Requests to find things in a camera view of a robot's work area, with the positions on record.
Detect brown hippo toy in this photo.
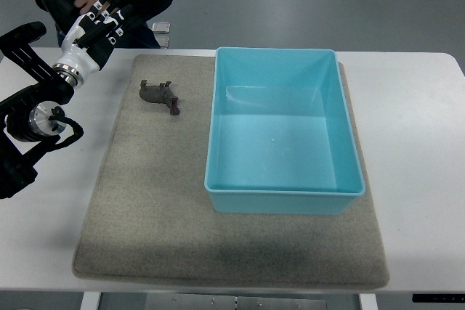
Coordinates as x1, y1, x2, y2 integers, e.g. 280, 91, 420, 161
139, 79, 180, 115

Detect metal table frame plate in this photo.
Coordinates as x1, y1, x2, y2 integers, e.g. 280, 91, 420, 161
145, 293, 328, 310

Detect black table control panel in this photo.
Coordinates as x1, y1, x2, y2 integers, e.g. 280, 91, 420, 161
412, 293, 465, 303

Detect silver floor plate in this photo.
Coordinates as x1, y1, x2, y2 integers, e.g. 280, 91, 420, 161
152, 22, 171, 34
155, 36, 169, 49

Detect upper silver floor plate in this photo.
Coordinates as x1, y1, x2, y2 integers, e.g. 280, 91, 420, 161
152, 22, 171, 34

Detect blue plastic box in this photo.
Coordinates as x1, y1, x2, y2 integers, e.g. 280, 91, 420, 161
204, 47, 365, 215

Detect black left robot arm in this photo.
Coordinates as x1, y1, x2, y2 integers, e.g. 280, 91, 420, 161
1, 21, 84, 199

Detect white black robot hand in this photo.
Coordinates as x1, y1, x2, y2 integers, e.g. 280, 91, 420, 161
53, 0, 133, 89

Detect grey felt mat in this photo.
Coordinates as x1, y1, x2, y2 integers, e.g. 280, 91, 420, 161
73, 55, 389, 290

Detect lower silver floor plate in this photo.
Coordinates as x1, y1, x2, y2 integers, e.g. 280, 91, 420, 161
155, 36, 169, 49

